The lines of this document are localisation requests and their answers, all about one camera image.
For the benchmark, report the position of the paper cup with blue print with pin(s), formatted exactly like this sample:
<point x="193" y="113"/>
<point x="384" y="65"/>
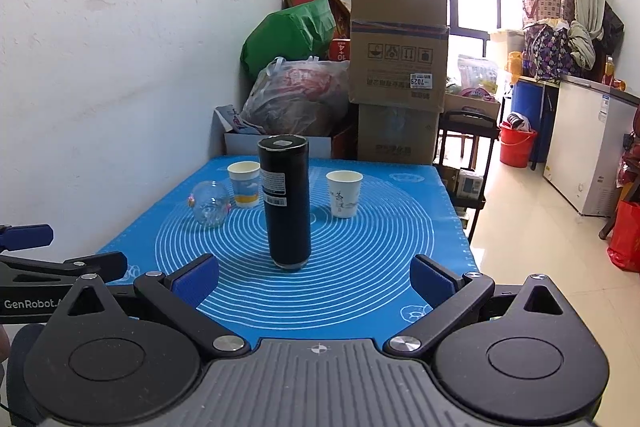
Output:
<point x="245" y="184"/>

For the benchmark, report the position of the red shopping bag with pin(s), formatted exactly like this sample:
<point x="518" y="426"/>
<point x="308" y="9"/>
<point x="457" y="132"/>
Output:
<point x="627" y="237"/>

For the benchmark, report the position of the clear glass cup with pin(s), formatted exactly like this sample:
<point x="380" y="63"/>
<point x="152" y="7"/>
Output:
<point x="210" y="206"/>

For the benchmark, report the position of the blue barrel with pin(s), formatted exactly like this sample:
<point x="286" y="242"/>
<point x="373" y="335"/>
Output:
<point x="527" y="99"/>

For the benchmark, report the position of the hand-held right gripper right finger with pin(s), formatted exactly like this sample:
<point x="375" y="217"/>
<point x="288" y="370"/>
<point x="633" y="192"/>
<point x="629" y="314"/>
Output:
<point x="434" y="279"/>

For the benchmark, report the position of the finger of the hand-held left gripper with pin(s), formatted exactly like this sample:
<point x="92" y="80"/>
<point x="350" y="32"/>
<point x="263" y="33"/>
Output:
<point x="27" y="237"/>
<point x="95" y="264"/>

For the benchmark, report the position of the small white box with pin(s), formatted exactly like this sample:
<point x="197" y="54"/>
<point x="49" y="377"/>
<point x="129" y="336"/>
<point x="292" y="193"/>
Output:
<point x="470" y="184"/>

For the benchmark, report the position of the black trolley cart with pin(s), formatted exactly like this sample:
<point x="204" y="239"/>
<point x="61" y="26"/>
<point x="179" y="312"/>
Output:
<point x="475" y="127"/>

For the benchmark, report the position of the snack bag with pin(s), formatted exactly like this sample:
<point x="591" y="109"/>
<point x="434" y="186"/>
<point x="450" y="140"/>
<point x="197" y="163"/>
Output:
<point x="477" y="74"/>

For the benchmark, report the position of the beige patterned bag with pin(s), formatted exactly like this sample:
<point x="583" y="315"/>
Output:
<point x="547" y="2"/>

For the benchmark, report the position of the green plastic bag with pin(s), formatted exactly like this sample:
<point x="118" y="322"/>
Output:
<point x="285" y="34"/>

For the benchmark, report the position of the orange bottle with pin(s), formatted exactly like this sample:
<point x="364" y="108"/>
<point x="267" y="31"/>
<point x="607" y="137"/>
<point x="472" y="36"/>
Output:
<point x="608" y="72"/>

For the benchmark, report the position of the yellow bottle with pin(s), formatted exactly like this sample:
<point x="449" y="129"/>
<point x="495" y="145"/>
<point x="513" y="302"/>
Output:
<point x="515" y="63"/>

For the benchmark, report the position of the white paper cup ink print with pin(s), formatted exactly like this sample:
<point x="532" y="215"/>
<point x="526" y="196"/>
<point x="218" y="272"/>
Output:
<point x="344" y="194"/>

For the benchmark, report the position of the large cardboard box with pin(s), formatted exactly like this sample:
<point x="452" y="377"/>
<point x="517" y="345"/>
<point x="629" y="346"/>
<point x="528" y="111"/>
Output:
<point x="397" y="42"/>

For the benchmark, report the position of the clear plastic bag red contents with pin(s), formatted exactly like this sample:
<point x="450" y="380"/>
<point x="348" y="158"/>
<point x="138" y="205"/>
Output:
<point x="300" y="94"/>

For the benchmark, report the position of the red bucket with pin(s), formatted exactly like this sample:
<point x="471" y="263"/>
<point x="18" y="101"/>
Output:
<point x="517" y="147"/>

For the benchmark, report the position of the white open box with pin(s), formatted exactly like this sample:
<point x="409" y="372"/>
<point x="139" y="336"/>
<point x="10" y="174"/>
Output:
<point x="240" y="144"/>

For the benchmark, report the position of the white chest freezer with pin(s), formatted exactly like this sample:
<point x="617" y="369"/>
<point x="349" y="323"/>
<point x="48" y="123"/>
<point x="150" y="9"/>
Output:
<point x="580" y="142"/>

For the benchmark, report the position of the black tumbler cup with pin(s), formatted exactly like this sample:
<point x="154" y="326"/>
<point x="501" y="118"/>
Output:
<point x="286" y="202"/>

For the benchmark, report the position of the blue silicone mat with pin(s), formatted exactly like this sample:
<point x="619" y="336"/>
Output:
<point x="360" y="267"/>

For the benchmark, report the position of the small cardboard box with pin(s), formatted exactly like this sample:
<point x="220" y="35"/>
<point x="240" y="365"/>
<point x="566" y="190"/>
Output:
<point x="395" y="132"/>

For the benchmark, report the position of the red carton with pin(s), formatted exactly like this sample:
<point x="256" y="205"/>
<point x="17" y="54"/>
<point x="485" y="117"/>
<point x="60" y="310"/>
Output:
<point x="341" y="50"/>

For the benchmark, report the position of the dark bag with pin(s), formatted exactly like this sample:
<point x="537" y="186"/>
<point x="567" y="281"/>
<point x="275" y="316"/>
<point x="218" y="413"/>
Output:
<point x="612" y="27"/>

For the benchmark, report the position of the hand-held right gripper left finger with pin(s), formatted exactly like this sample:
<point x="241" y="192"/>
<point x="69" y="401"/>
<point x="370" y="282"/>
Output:
<point x="194" y="281"/>

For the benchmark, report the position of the grey cloth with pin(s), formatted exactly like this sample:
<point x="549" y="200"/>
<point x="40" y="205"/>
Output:
<point x="582" y="44"/>

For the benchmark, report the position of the purple patterned bag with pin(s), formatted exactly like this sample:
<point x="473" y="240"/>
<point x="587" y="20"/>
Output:
<point x="547" y="52"/>

